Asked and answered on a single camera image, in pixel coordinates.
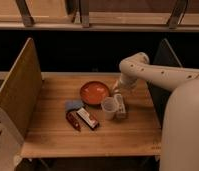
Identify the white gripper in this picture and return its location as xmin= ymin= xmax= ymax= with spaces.
xmin=112 ymin=75 xmax=133 ymax=94

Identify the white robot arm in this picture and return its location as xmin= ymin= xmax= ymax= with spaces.
xmin=115 ymin=52 xmax=199 ymax=171

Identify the orange ceramic bowl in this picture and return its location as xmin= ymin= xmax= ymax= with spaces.
xmin=80 ymin=81 xmax=110 ymax=105

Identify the clear plastic cup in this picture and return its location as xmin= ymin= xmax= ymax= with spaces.
xmin=101 ymin=97 xmax=118 ymax=120

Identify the right dark side panel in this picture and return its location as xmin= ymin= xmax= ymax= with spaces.
xmin=148 ymin=38 xmax=182 ymax=126

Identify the red snack bag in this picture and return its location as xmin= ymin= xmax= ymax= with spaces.
xmin=66 ymin=112 xmax=81 ymax=131

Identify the left wooden side panel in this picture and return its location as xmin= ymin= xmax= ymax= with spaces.
xmin=0 ymin=38 xmax=42 ymax=143

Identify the wooden shelf with brackets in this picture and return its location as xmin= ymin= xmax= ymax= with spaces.
xmin=0 ymin=0 xmax=199 ymax=32

